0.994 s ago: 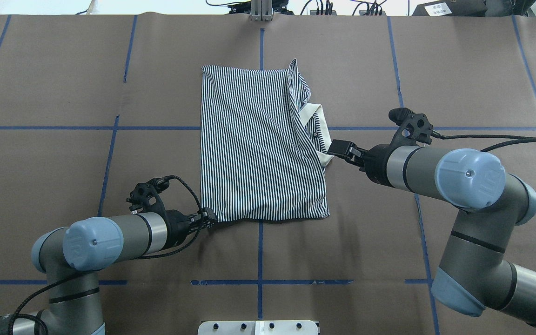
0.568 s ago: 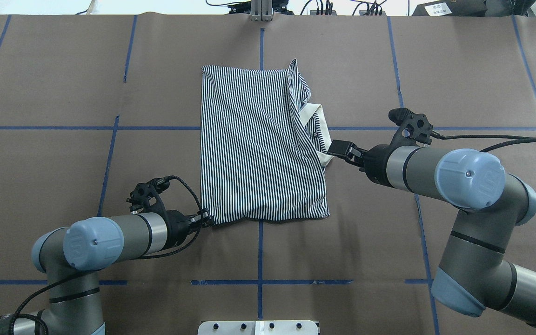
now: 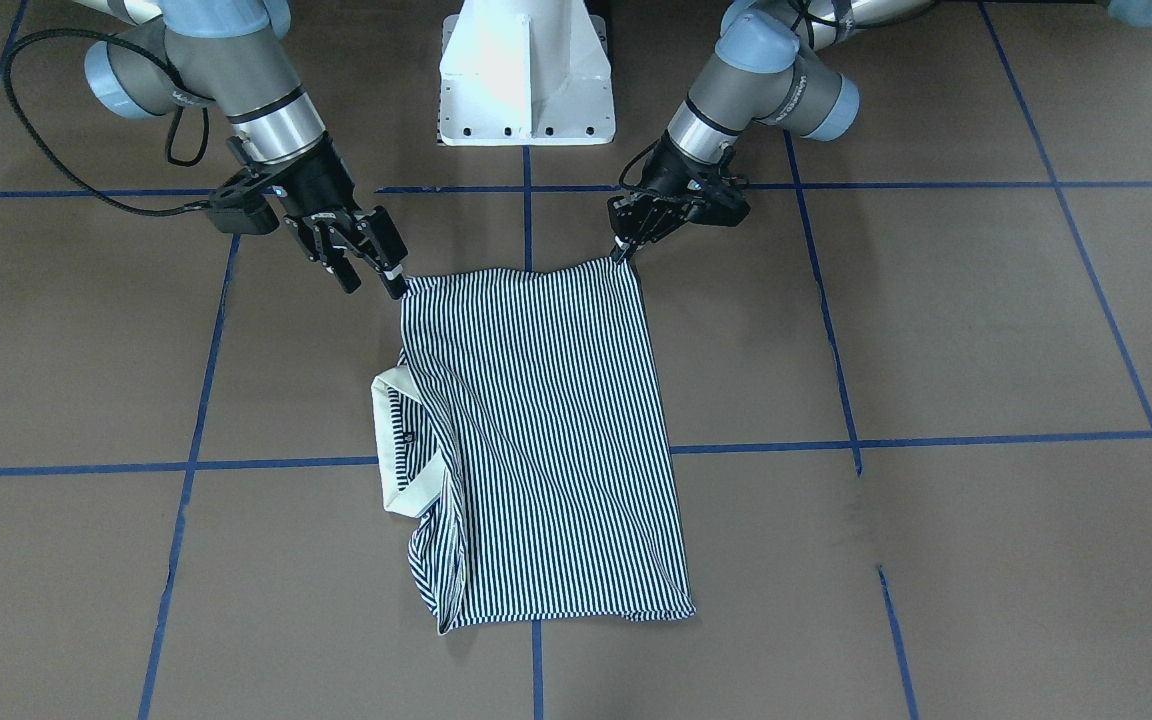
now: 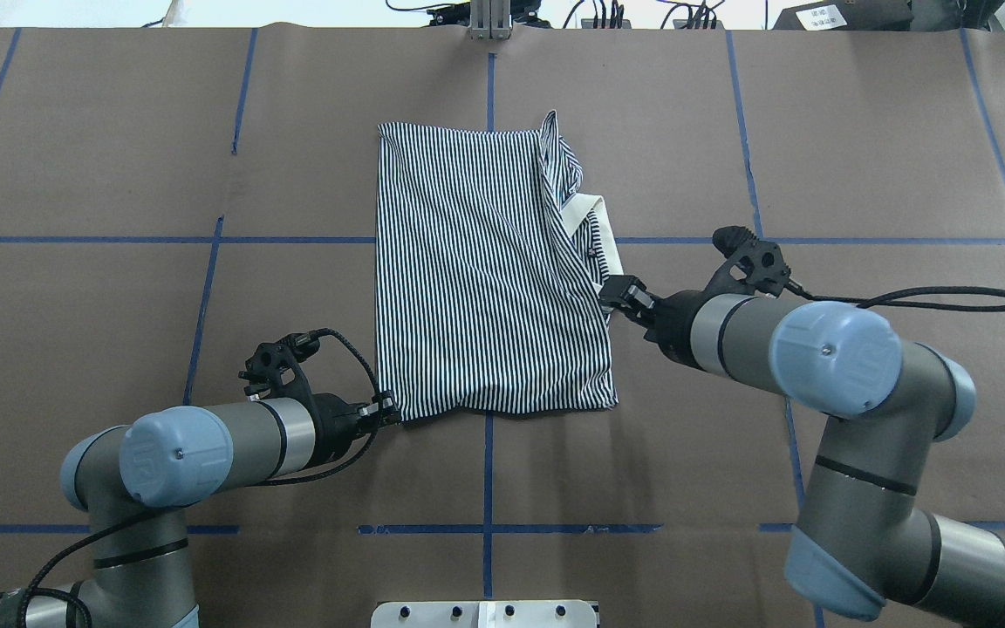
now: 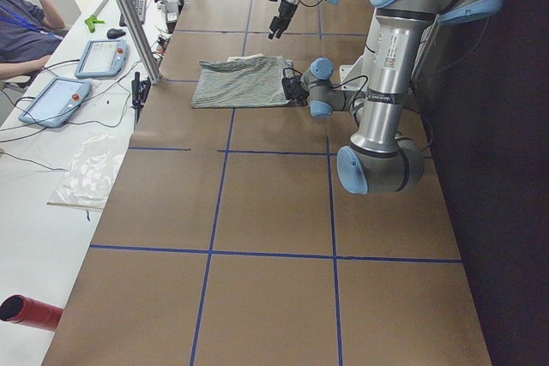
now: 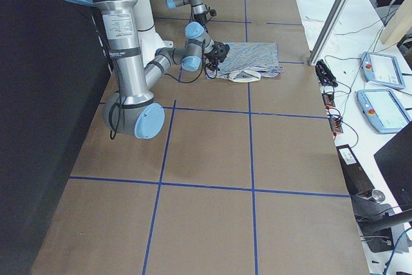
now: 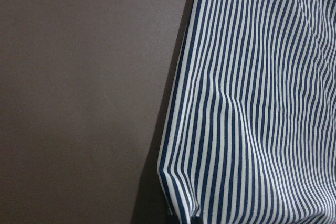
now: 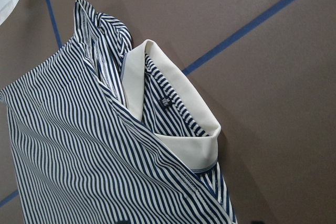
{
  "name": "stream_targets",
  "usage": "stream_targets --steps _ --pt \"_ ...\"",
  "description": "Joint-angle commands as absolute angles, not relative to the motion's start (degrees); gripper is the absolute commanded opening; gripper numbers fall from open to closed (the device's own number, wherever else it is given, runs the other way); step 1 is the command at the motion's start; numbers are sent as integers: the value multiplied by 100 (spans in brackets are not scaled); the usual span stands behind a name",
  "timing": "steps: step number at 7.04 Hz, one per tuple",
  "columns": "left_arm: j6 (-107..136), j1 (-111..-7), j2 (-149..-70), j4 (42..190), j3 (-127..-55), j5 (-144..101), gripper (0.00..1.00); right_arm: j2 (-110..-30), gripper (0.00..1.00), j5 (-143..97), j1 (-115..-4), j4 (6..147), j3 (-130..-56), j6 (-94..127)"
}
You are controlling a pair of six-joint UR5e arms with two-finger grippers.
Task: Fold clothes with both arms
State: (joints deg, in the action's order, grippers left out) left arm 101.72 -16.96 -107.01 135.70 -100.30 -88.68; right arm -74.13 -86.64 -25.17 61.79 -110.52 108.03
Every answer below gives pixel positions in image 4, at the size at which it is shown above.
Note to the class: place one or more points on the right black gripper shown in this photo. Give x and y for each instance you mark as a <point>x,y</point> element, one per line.
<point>675,320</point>

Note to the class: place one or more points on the aluminium frame post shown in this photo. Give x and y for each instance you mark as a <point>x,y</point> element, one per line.
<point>490,20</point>

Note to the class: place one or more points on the grey orange usb hub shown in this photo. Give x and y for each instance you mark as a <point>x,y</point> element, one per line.
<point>601,16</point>
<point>701,15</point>

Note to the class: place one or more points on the black power adapter box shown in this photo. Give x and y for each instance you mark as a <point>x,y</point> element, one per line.
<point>846,16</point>

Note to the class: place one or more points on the navy white striped polo shirt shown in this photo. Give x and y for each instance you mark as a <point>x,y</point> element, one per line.
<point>489,260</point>

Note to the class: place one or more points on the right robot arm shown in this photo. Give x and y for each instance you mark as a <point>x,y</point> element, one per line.
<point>860,541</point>

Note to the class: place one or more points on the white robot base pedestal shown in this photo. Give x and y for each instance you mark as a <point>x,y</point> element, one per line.
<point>487,613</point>

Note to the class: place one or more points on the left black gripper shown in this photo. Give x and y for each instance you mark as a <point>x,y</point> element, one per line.
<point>334,420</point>

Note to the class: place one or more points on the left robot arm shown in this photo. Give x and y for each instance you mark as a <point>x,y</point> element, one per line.
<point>135,482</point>

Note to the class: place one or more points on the brown paper table cover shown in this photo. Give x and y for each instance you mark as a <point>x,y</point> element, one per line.
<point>170,199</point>

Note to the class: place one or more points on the left grey orange usb hub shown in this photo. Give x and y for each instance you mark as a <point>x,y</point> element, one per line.
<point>601,16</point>

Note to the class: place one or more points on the right grey orange usb hub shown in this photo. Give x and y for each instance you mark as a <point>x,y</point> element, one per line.
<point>701,15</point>

